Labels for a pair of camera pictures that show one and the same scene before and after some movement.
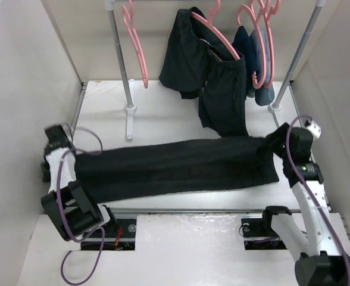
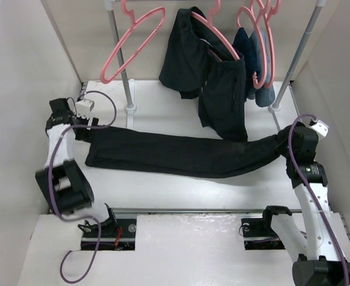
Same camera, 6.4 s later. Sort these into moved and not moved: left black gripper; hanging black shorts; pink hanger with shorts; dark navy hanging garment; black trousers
Moved: black trousers; left black gripper
Not moved: pink hanger with shorts; hanging black shorts; dark navy hanging garment
